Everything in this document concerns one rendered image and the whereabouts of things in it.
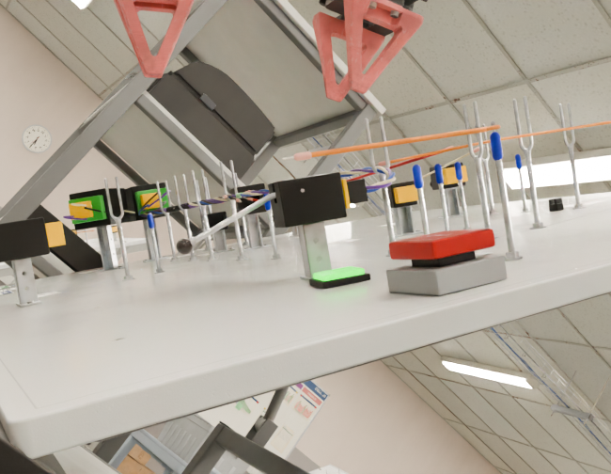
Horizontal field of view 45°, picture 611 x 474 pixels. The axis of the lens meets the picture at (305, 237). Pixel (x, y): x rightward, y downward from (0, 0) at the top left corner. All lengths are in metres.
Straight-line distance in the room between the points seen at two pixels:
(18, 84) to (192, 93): 6.59
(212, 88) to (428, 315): 1.42
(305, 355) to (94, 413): 0.11
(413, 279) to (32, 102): 7.89
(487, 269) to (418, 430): 9.95
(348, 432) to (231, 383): 9.43
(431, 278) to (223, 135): 1.35
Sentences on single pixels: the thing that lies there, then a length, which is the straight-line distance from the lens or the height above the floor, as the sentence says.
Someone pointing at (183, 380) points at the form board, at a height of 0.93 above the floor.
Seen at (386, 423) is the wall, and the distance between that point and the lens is 10.09.
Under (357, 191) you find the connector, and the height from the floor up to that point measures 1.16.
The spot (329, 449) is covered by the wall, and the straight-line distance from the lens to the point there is 9.69.
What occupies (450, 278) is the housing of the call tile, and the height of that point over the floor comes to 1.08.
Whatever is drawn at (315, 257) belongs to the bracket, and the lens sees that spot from 0.64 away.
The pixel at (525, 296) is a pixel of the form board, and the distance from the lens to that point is 0.46.
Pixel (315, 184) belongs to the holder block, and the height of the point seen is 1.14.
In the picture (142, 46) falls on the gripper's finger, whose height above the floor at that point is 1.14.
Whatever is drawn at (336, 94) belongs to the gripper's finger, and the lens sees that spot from 0.68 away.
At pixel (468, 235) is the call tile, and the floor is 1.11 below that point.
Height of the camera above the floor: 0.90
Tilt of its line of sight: 18 degrees up
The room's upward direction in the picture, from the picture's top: 37 degrees clockwise
